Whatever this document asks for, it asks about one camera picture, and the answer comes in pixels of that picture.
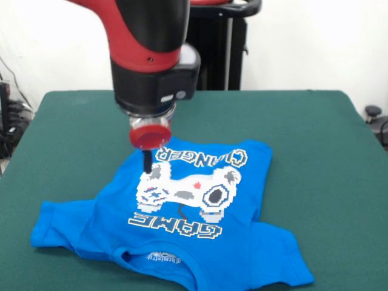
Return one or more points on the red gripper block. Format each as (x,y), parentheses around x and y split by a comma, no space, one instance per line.
(150,136)

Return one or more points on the blue printed t-shirt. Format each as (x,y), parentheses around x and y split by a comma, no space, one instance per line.
(212,248)

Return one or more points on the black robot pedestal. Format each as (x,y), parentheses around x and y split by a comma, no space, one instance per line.
(221,54)

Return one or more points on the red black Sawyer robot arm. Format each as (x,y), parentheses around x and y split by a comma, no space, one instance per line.
(145,60)

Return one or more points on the dark green table cloth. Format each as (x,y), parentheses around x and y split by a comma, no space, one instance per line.
(303,136)

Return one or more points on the black electronics box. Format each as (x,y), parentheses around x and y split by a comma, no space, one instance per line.
(3,106)

